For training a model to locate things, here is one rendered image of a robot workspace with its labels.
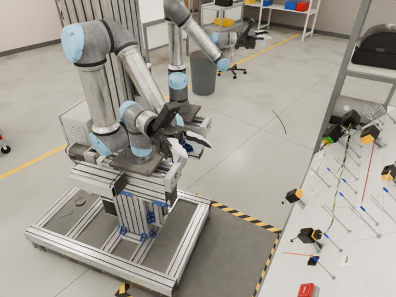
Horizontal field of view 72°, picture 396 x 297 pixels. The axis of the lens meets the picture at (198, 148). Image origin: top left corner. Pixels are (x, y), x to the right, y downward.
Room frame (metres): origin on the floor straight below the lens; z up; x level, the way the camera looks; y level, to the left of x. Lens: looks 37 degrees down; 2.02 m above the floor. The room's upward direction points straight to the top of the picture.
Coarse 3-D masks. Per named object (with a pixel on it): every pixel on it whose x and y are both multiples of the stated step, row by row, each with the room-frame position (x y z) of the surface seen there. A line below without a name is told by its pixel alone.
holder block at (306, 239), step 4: (304, 228) 0.66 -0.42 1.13; (308, 228) 0.65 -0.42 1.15; (300, 232) 0.66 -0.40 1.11; (308, 232) 0.63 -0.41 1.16; (300, 236) 0.63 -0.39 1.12; (304, 236) 0.62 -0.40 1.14; (308, 236) 0.61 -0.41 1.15; (304, 240) 0.62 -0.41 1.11; (308, 240) 0.61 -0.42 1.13; (312, 240) 0.60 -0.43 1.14
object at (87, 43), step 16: (64, 32) 0.95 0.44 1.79; (80, 32) 0.94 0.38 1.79; (96, 32) 0.97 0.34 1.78; (64, 48) 0.96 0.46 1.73; (80, 48) 0.91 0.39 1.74; (96, 48) 0.95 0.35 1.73; (112, 48) 1.00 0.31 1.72; (80, 64) 0.93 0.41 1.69; (96, 64) 0.94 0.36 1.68; (96, 80) 0.95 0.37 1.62; (96, 96) 0.95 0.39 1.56; (96, 112) 0.95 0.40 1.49; (112, 112) 0.98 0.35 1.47; (96, 128) 0.95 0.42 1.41; (112, 128) 0.95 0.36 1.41; (96, 144) 0.92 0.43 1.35; (112, 144) 0.94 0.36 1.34
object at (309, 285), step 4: (304, 284) 0.45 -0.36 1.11; (308, 284) 0.45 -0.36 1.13; (312, 284) 0.44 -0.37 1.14; (300, 288) 0.45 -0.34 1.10; (304, 288) 0.44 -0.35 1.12; (308, 288) 0.43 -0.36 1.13; (312, 288) 0.43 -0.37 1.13; (300, 292) 0.43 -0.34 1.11; (304, 292) 0.42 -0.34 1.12; (308, 292) 0.42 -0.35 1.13; (312, 292) 0.42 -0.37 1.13; (300, 296) 0.42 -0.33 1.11; (304, 296) 0.41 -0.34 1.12; (308, 296) 0.41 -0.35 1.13
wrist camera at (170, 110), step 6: (168, 102) 0.68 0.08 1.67; (174, 102) 0.68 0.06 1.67; (162, 108) 0.67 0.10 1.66; (168, 108) 0.66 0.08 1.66; (174, 108) 0.66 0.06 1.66; (162, 114) 0.67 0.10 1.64; (168, 114) 0.66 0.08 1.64; (174, 114) 0.68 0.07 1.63; (156, 120) 0.68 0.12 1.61; (162, 120) 0.67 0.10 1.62; (168, 120) 0.68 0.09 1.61; (156, 126) 0.68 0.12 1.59; (156, 132) 0.68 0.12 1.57
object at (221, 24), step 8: (216, 0) 6.47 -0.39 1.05; (224, 0) 6.34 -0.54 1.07; (232, 0) 6.36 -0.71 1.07; (208, 8) 6.14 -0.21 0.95; (216, 8) 6.14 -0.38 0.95; (224, 8) 6.01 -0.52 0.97; (224, 16) 6.90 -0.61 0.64; (240, 16) 6.61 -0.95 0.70; (208, 24) 6.43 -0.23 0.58; (216, 24) 6.46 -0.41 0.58; (224, 24) 6.32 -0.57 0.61; (232, 24) 6.40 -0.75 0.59; (240, 24) 6.58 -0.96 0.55
